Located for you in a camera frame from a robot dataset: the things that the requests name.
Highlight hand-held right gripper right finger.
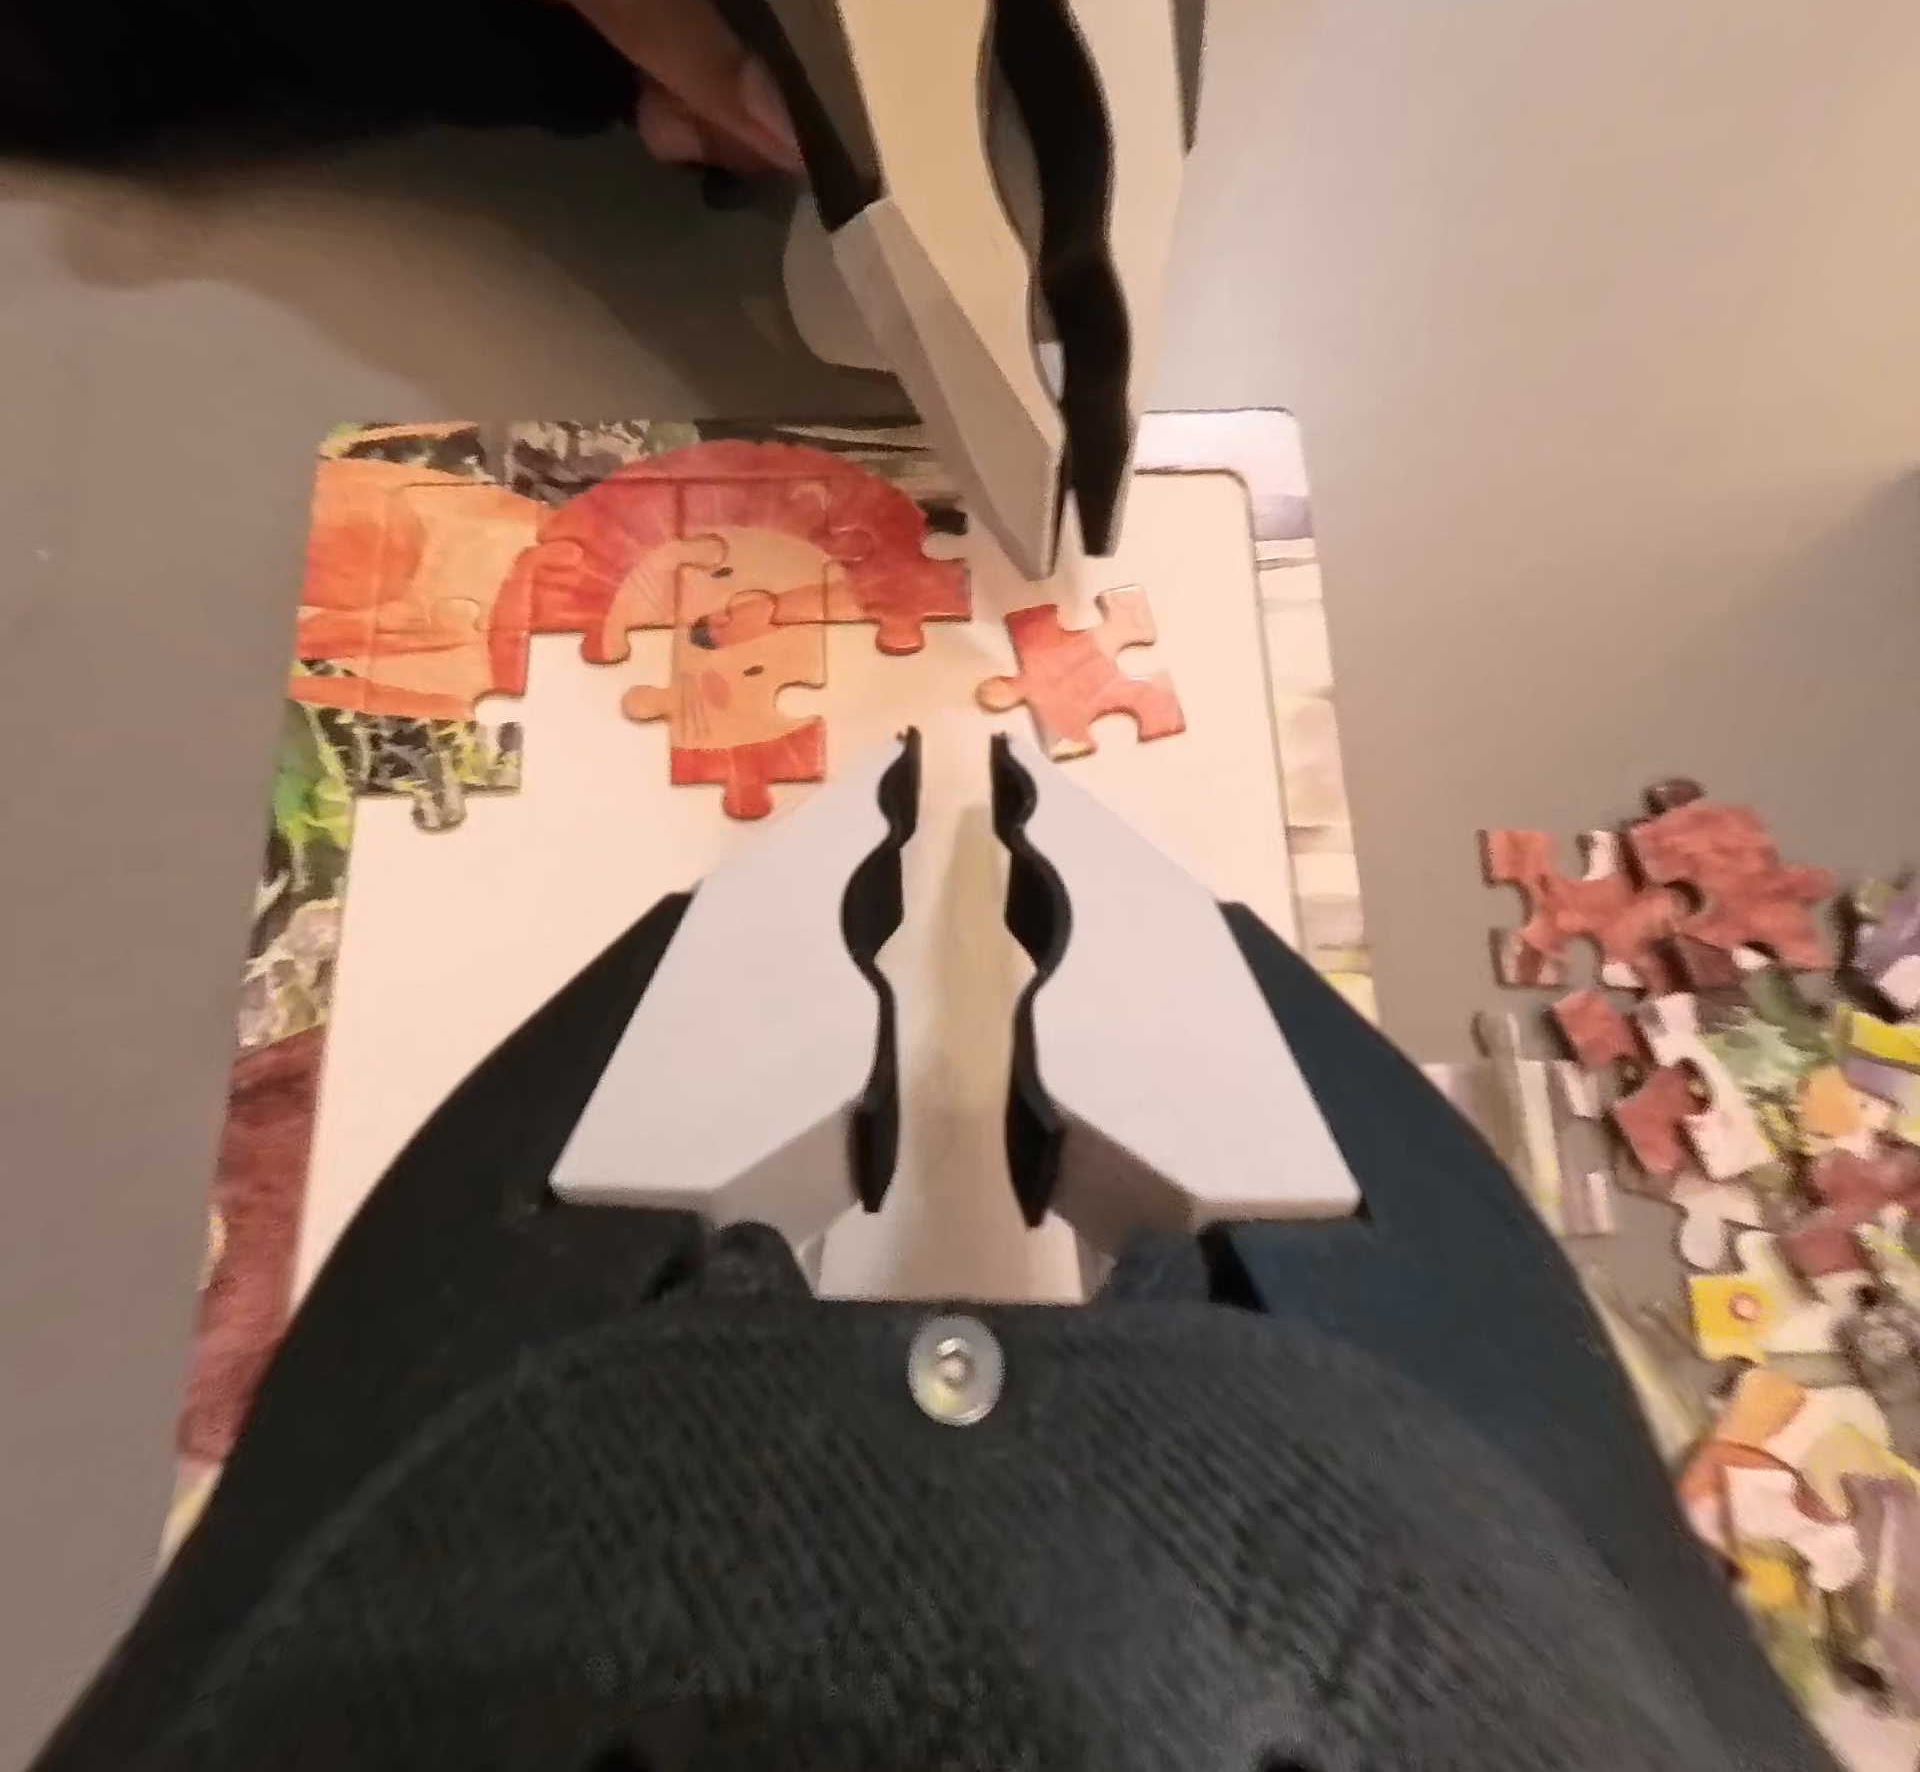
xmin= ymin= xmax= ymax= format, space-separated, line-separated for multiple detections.
xmin=990 ymin=734 xmax=1365 ymax=1262

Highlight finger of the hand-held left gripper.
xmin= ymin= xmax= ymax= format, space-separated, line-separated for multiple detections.
xmin=982 ymin=0 xmax=1201 ymax=557
xmin=795 ymin=0 xmax=1083 ymax=584

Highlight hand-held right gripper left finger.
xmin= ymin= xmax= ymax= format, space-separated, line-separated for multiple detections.
xmin=551 ymin=729 xmax=925 ymax=1256

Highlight puzzle frame tray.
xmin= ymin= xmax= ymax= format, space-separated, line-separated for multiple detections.
xmin=170 ymin=412 xmax=1384 ymax=1504

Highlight lion face puzzle piece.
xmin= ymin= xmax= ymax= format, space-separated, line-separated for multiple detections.
xmin=623 ymin=572 xmax=831 ymax=821

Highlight orange leopard-print puzzle piece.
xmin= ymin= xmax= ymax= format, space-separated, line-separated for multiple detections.
xmin=300 ymin=602 xmax=529 ymax=836

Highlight red mane puzzle piece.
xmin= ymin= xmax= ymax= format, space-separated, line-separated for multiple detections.
xmin=978 ymin=584 xmax=1190 ymax=764

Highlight joined orange puzzle pieces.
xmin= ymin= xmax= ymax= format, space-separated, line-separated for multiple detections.
xmin=300 ymin=441 xmax=978 ymax=724

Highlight pile of puzzle pieces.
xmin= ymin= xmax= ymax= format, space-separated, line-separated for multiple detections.
xmin=1425 ymin=780 xmax=1920 ymax=1713

